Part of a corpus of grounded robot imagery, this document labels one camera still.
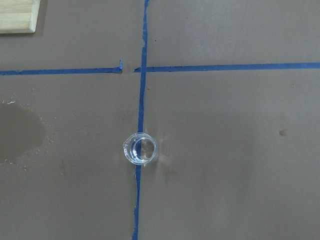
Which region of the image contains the clear glass measuring cup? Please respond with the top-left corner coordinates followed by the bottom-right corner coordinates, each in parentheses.
top-left (122, 132), bottom-right (160, 166)

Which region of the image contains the spilled liquid puddle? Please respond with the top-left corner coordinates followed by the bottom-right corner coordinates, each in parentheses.
top-left (0, 102), bottom-right (47, 162)

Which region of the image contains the bamboo cutting board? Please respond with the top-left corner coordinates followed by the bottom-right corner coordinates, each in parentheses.
top-left (0, 0), bottom-right (41, 34)

